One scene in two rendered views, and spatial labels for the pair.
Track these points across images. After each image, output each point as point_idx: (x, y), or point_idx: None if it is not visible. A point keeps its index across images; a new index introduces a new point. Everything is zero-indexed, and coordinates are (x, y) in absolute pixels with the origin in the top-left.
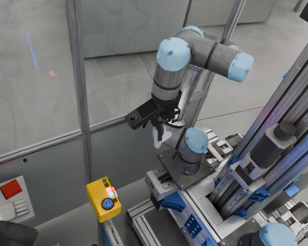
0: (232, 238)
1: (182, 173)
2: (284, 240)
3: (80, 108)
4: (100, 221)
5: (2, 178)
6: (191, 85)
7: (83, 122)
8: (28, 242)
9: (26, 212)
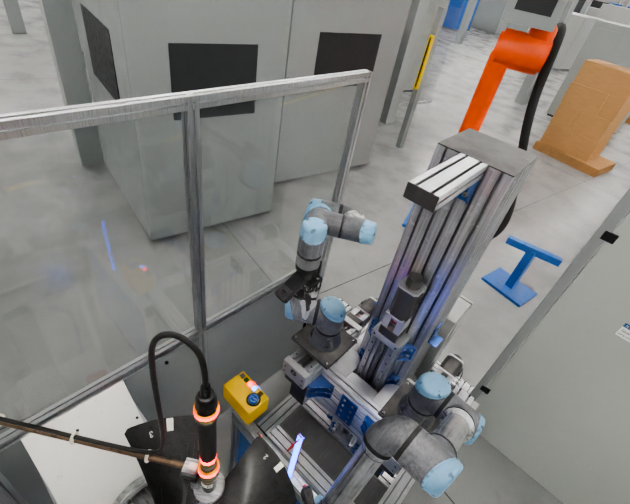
0: (391, 404)
1: (323, 350)
2: (439, 385)
3: (198, 299)
4: (248, 422)
5: None
6: None
7: (200, 316)
8: None
9: None
